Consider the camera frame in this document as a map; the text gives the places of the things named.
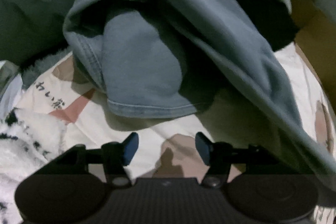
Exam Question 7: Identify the blue denim jeans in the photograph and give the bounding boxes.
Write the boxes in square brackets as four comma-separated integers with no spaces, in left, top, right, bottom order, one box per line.
[63,0,335,188]

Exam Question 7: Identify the cream printed bed sheet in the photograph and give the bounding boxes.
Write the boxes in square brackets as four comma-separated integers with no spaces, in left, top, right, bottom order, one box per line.
[15,44,336,224]

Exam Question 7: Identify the white fluffy blanket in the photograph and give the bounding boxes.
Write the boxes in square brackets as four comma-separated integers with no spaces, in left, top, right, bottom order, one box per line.
[1,108,67,223]

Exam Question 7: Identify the brown cardboard box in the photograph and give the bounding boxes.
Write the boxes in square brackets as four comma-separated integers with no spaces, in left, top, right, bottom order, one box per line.
[293,0,335,102]

